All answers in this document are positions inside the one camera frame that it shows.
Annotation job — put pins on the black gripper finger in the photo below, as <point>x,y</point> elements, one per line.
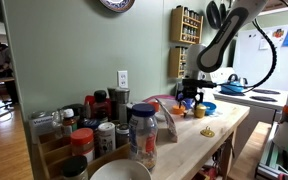
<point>195,105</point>
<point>185,112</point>

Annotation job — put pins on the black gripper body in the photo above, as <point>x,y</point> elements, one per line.
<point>189,89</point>

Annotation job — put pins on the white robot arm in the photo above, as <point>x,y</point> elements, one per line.
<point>207,59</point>

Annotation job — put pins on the blue plastic lid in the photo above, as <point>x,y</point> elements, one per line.
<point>210,108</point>

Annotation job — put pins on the brass hook plate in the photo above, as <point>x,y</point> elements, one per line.
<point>207,132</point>

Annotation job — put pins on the wooden butcher block cart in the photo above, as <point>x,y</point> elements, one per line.
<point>182,160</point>

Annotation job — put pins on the lower wooden spice rack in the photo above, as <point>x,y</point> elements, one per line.
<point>177,62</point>

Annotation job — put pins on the wooden spice rack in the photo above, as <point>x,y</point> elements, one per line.
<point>177,62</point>
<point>186,25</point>

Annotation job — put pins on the Planters peanut jar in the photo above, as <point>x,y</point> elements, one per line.
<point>143,131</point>

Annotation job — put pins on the upper wooden spice rack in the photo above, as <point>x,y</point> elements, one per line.
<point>186,25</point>

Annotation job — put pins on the steel pepper grinder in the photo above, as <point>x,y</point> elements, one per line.
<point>122,96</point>

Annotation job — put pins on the white stove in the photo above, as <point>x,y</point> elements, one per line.
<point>265,106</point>

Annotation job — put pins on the white refrigerator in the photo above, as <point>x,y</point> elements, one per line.
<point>253,57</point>

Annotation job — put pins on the hanging black pan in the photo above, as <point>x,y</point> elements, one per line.
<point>213,15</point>

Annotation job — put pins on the white spice shaker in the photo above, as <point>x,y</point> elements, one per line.
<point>106,133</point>

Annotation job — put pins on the dark sauce bottle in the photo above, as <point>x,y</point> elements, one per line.
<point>101,108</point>

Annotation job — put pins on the white bowl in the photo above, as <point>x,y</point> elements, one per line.
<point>122,169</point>

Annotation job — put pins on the red lid jar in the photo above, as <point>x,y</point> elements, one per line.
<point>82,143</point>

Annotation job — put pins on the small brown spice bottle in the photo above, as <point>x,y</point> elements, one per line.
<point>69,123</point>

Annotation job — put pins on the black lid jar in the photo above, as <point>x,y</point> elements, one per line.
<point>75,168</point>

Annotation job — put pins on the wooden condiment tray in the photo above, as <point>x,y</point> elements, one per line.
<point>54,152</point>

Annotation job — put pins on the person in background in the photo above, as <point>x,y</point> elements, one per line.
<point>5,67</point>

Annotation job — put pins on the white wall outlet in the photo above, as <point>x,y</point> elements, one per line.
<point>122,79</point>

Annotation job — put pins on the decorative wall plate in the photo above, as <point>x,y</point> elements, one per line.
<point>118,6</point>

